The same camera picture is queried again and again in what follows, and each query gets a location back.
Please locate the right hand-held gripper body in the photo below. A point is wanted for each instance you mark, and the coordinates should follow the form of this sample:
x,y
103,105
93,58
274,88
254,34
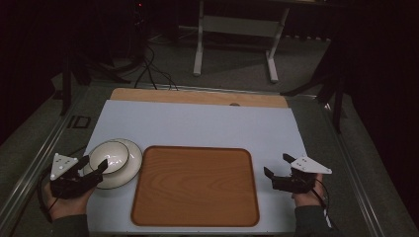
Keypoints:
x,y
298,180

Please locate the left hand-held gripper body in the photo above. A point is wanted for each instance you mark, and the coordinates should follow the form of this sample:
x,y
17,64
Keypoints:
x,y
70,186

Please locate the white bowl with dark rim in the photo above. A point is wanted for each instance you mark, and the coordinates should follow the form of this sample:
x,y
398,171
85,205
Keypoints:
x,y
108,156

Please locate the person's left hand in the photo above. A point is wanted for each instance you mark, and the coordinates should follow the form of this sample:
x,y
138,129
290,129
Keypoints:
x,y
67,205

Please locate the person's right hand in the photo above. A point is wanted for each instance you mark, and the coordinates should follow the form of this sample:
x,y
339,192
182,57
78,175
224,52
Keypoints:
x,y
309,197

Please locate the white plate with dark rim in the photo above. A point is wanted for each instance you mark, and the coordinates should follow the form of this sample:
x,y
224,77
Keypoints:
x,y
130,168

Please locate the black square floor socket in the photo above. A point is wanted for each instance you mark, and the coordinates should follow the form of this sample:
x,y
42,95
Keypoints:
x,y
79,122

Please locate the brown wooden tray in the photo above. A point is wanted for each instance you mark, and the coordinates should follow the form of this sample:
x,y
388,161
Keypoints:
x,y
195,186

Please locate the black tripod legs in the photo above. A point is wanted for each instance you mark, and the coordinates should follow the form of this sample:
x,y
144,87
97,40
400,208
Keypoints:
x,y
329,82

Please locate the white table mat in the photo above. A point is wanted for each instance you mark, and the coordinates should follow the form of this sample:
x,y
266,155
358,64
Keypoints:
x,y
197,125

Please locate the black stand legs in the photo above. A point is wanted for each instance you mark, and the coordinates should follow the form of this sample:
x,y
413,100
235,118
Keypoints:
x,y
85,70

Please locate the white metal stand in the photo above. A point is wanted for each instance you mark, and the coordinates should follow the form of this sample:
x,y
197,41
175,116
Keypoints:
x,y
237,26

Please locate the metal floor rail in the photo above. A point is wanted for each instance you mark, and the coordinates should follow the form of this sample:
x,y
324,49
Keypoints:
x,y
33,164
354,184

